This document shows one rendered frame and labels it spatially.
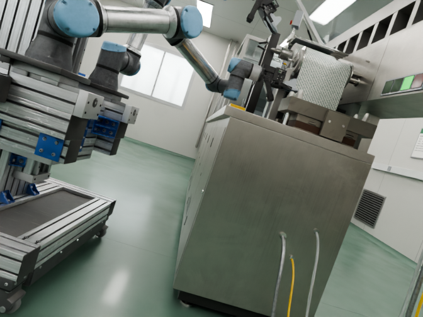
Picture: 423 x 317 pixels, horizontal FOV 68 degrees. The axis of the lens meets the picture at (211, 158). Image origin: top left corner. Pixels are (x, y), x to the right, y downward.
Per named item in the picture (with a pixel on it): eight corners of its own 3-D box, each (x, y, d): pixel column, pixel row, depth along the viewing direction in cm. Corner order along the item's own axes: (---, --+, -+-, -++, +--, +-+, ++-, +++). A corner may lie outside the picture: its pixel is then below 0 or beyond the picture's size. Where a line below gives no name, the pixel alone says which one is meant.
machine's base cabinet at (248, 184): (185, 189, 383) (207, 122, 376) (234, 205, 388) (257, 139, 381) (163, 309, 133) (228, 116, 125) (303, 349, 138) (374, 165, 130)
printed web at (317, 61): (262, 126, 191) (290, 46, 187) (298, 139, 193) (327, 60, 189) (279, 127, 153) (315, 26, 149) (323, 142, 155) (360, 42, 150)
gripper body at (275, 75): (288, 71, 147) (264, 62, 146) (282, 88, 147) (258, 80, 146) (284, 73, 154) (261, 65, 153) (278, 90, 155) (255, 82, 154)
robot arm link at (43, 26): (68, 44, 118) (78, 9, 116) (80, 44, 108) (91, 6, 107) (33, 29, 109) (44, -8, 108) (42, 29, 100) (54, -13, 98)
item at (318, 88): (287, 104, 152) (301, 66, 151) (332, 119, 154) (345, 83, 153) (288, 104, 152) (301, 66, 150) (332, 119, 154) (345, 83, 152)
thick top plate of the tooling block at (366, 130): (277, 111, 148) (281, 99, 148) (354, 137, 151) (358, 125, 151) (287, 109, 132) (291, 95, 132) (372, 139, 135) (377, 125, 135)
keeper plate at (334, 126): (318, 134, 134) (327, 110, 133) (339, 142, 135) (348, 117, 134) (320, 134, 132) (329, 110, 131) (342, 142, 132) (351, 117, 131)
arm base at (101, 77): (81, 79, 152) (87, 59, 151) (94, 84, 167) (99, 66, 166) (111, 88, 152) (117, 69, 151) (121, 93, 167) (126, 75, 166)
